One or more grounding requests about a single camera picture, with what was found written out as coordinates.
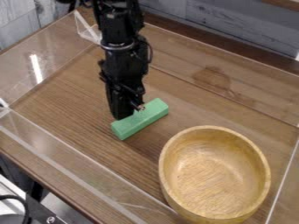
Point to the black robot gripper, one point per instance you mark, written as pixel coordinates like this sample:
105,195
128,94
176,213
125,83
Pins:
123,69

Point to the green rectangular block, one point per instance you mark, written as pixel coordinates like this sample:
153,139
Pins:
155,110

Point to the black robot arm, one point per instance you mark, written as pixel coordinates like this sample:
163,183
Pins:
120,20

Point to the brown wooden bowl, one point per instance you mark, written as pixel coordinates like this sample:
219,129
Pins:
215,176

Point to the clear acrylic tray enclosure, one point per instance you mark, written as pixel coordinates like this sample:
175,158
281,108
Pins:
55,120

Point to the clear acrylic corner bracket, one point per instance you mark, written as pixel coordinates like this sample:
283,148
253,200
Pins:
87,31

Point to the black metal mount with screw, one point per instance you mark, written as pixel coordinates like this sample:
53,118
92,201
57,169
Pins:
40,215

